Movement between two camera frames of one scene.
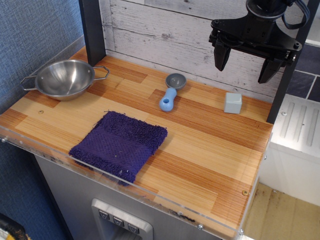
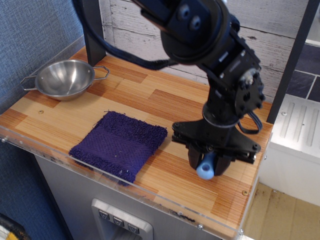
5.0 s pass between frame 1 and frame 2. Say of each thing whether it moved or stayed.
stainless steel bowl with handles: stayed
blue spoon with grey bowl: moved
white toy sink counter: stayed
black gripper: moved
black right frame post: stayed
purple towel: stayed
